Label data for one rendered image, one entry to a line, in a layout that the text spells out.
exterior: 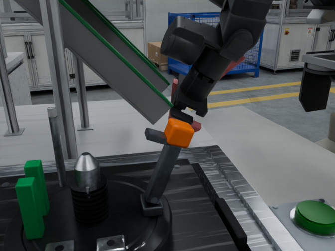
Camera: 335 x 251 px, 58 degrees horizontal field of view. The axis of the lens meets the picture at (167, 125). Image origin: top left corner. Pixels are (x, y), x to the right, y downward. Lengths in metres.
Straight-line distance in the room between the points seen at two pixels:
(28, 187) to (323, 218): 0.26
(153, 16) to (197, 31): 8.63
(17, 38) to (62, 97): 3.77
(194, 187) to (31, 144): 0.49
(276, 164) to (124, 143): 0.33
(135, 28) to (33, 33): 1.29
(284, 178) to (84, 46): 0.42
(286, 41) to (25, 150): 5.07
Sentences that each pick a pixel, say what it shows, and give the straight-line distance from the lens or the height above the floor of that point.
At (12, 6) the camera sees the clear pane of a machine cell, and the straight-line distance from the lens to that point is 4.18.
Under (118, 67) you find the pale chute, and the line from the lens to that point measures 0.44.
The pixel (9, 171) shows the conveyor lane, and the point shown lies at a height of 0.96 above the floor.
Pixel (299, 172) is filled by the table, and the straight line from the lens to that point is 0.64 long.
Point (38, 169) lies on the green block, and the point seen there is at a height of 1.04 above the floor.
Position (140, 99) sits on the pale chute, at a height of 1.03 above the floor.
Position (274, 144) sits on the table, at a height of 0.86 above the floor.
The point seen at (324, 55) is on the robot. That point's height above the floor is 1.04.
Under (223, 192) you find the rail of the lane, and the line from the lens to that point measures 0.36.
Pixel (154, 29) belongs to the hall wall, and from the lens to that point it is 9.19.
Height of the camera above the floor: 1.17
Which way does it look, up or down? 23 degrees down
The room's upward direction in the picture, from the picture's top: straight up
